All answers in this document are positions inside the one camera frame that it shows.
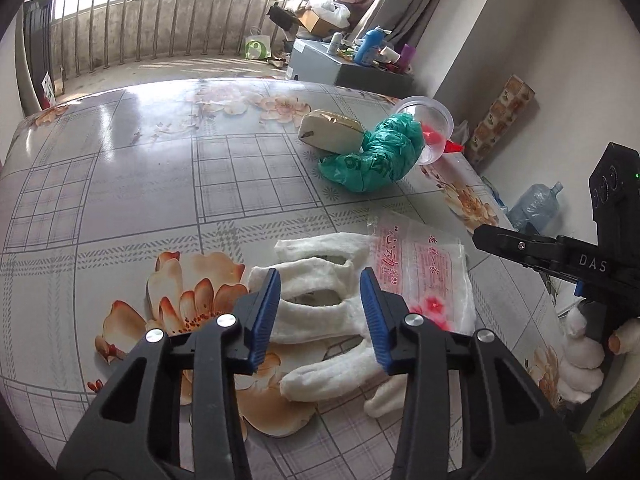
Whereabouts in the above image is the white green paper bag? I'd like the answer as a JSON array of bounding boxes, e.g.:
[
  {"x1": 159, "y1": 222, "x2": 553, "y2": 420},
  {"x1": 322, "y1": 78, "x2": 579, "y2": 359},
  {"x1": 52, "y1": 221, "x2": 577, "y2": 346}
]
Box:
[{"x1": 244, "y1": 27, "x2": 273, "y2": 61}]

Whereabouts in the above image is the cardboard box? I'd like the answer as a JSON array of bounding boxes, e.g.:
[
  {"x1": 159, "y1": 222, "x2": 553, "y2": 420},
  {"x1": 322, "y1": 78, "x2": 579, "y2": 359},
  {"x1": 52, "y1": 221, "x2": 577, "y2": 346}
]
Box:
[{"x1": 297, "y1": 7, "x2": 346, "y2": 36}]

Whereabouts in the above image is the tall patterned carton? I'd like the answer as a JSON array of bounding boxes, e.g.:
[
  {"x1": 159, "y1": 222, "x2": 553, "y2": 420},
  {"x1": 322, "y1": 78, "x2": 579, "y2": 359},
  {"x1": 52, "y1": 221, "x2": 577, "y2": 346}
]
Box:
[{"x1": 470, "y1": 75, "x2": 536, "y2": 163}]

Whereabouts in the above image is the grey low cabinet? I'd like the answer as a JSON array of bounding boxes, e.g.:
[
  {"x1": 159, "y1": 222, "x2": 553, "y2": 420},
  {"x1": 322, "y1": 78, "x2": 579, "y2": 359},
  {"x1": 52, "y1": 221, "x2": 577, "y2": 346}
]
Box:
[{"x1": 287, "y1": 37, "x2": 416, "y2": 91}]

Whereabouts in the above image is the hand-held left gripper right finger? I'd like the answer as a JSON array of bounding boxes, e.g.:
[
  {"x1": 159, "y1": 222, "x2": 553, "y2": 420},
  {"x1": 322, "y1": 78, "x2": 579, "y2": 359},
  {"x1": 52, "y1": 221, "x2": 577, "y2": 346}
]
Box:
[{"x1": 360, "y1": 266, "x2": 586, "y2": 480}]

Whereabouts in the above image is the black slatted chair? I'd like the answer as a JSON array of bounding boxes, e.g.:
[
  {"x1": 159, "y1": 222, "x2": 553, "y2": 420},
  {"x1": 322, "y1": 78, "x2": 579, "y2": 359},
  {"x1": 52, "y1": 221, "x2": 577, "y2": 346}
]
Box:
[{"x1": 22, "y1": 0, "x2": 66, "y2": 106}]

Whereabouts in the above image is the large water jug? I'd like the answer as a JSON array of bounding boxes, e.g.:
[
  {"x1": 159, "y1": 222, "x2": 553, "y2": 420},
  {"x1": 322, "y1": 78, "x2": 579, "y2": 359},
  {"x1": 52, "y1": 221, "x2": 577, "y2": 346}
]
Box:
[{"x1": 507, "y1": 182, "x2": 565, "y2": 231}]

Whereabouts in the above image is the red plastic wrapper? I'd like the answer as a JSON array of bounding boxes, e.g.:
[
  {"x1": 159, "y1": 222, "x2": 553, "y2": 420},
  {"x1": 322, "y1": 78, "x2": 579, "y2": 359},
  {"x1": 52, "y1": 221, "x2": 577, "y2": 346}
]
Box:
[{"x1": 422, "y1": 122, "x2": 466, "y2": 153}]

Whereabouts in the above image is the green white rug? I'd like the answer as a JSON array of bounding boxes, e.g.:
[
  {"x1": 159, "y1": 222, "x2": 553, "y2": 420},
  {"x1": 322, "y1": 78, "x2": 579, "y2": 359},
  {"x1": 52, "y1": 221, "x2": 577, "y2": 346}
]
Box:
[{"x1": 580, "y1": 390, "x2": 640, "y2": 461}]

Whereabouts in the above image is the clear red-printed plastic bag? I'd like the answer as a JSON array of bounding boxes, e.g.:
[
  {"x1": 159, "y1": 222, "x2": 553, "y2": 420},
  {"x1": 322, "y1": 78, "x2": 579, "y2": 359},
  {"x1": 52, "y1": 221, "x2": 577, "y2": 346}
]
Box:
[{"x1": 367, "y1": 210, "x2": 476, "y2": 333}]

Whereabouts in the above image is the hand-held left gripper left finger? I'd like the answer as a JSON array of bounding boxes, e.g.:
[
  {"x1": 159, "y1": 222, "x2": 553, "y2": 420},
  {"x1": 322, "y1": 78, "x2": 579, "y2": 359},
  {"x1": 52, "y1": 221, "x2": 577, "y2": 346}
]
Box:
[{"x1": 57, "y1": 267, "x2": 282, "y2": 480}]

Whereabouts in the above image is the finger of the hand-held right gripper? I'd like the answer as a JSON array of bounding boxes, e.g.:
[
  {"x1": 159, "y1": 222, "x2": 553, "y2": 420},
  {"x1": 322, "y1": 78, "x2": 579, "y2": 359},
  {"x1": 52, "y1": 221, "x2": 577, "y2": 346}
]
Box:
[{"x1": 472, "y1": 224, "x2": 563, "y2": 273}]

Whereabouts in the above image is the blue detergent bottle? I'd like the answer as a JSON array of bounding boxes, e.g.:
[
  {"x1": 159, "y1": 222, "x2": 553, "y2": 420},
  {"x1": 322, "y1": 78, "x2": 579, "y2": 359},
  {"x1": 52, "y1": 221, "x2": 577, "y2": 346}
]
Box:
[{"x1": 354, "y1": 27, "x2": 386, "y2": 66}]

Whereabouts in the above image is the metal window railing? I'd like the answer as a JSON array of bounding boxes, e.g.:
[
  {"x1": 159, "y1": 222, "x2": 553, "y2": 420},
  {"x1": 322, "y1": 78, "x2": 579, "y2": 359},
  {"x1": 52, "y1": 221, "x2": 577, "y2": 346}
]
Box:
[{"x1": 47, "y1": 0, "x2": 351, "y2": 78}]

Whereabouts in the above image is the white knitted glove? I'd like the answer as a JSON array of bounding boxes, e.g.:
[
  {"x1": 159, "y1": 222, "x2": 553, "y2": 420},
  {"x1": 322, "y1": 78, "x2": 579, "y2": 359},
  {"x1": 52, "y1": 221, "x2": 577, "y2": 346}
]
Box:
[{"x1": 246, "y1": 232, "x2": 408, "y2": 418}]

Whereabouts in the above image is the person's right hand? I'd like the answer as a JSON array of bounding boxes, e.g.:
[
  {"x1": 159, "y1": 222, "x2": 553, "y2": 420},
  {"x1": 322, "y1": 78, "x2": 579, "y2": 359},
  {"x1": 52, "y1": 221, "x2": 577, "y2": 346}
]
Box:
[{"x1": 560, "y1": 304, "x2": 640, "y2": 406}]

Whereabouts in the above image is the green plastic bag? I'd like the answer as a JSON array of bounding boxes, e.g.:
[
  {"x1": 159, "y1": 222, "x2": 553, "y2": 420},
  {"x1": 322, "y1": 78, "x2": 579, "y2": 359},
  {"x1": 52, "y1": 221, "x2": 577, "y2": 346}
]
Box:
[{"x1": 318, "y1": 114, "x2": 427, "y2": 195}]

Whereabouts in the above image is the grey curtain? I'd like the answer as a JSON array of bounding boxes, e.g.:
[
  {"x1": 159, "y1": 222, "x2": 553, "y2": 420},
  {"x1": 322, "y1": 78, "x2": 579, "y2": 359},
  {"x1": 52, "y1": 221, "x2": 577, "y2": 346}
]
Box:
[{"x1": 350, "y1": 0, "x2": 461, "y2": 48}]

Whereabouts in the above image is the black bag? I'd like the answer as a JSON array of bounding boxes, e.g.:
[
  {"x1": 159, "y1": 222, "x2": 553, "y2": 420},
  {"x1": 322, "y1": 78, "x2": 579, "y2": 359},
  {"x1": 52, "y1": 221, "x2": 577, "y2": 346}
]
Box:
[{"x1": 268, "y1": 2, "x2": 301, "y2": 31}]

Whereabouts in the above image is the clear plastic container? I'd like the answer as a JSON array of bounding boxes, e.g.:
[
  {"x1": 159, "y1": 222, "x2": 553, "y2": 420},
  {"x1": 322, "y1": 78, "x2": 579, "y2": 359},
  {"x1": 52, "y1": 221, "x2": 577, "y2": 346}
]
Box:
[{"x1": 395, "y1": 96, "x2": 455, "y2": 166}]

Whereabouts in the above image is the white red paper card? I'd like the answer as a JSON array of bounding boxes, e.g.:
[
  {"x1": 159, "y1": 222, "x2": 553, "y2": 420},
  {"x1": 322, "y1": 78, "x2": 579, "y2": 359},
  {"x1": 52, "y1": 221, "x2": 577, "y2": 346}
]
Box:
[{"x1": 40, "y1": 72, "x2": 66, "y2": 106}]

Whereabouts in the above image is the beige food package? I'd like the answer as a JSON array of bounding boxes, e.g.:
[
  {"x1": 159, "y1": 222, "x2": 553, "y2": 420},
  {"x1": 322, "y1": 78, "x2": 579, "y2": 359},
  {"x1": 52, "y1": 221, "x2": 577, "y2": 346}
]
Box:
[{"x1": 297, "y1": 109, "x2": 368, "y2": 153}]

